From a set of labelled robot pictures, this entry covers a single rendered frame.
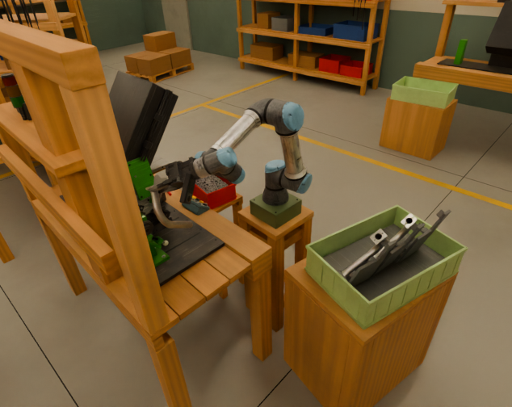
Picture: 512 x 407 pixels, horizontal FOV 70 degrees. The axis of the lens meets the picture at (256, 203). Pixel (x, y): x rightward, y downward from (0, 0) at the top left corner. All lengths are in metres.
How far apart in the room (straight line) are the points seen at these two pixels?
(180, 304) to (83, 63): 1.04
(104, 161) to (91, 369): 1.82
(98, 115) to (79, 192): 0.56
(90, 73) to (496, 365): 2.63
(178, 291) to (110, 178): 0.74
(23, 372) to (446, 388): 2.56
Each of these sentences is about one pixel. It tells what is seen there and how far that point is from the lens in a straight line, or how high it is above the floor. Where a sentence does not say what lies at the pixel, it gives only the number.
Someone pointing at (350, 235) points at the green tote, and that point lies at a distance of 1.93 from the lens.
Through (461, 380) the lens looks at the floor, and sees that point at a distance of 2.67.
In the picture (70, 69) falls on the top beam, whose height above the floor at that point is 1.90.
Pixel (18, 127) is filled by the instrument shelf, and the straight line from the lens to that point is 1.86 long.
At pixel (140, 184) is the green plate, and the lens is 1.97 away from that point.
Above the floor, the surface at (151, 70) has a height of 0.25.
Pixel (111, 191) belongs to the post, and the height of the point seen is 1.55.
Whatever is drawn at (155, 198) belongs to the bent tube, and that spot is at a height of 1.34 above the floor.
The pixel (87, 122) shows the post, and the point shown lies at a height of 1.77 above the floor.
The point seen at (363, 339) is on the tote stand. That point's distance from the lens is 1.66.
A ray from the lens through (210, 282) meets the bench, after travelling 1.72.
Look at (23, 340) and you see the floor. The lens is 3.08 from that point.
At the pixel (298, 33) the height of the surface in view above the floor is 0.85.
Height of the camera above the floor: 2.12
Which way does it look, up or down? 35 degrees down
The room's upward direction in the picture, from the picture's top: 2 degrees counter-clockwise
